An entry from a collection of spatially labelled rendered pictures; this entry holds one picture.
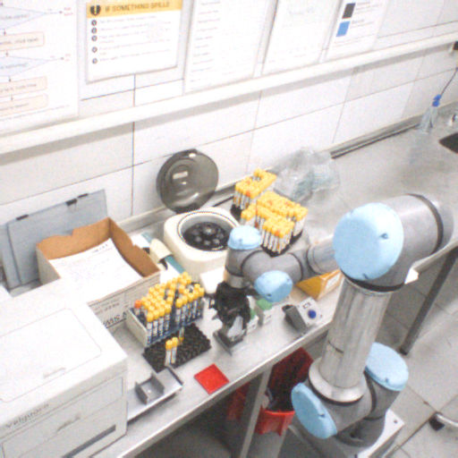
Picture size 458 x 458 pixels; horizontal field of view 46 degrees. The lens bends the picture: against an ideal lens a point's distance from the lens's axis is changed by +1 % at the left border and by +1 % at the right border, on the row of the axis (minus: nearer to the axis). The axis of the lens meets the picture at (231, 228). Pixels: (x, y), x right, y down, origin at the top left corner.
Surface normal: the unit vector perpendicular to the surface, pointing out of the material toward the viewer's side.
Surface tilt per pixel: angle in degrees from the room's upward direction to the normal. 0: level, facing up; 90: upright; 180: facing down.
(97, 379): 90
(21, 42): 93
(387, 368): 10
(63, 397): 90
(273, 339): 0
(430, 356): 0
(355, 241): 80
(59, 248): 87
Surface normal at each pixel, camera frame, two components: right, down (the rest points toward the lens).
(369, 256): -0.83, 0.09
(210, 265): 0.51, 0.59
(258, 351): 0.14, -0.77
